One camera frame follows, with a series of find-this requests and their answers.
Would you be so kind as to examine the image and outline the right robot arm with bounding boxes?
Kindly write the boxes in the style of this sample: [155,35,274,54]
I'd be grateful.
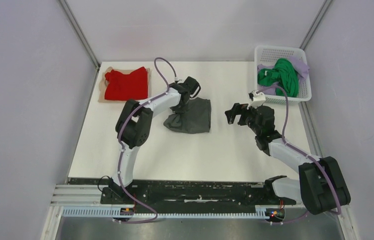
[225,103,351,215]

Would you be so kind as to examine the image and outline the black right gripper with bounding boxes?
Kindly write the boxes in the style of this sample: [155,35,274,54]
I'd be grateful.
[226,102,261,136]

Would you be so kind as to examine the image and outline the beige folded t shirt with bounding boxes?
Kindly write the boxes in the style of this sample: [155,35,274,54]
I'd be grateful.
[98,66,151,104]

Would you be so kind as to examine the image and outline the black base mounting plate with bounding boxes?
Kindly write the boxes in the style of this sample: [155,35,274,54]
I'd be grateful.
[100,179,296,214]

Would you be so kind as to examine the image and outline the lilac t shirt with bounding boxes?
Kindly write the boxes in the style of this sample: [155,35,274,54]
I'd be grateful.
[266,57,310,95]

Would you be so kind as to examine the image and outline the aluminium corner post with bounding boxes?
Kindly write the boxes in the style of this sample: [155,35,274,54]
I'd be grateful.
[57,0,101,70]
[300,0,334,50]

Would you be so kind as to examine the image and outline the aluminium frame rails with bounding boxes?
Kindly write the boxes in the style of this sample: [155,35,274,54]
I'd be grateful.
[41,103,351,240]

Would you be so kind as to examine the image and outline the white slotted cable duct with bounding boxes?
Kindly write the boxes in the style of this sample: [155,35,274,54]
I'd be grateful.
[61,206,285,221]

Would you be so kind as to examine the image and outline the right aluminium corner post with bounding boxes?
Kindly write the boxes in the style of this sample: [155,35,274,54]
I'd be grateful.
[300,0,334,50]

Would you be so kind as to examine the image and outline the red folded t shirt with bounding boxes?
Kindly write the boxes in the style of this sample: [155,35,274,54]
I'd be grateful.
[104,66,149,101]

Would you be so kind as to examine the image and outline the grey t shirt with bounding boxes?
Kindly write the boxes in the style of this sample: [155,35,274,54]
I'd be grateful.
[163,97,212,134]

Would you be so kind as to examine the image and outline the green t shirt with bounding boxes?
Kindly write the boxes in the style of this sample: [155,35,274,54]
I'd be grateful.
[257,58,300,98]

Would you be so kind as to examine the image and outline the left aluminium corner post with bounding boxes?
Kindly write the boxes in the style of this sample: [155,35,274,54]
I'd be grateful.
[57,0,101,70]

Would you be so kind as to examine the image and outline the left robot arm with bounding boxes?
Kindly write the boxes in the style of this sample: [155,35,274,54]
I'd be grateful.
[108,77,201,204]

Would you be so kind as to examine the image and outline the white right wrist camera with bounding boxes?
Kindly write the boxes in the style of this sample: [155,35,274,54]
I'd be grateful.
[247,91,266,109]

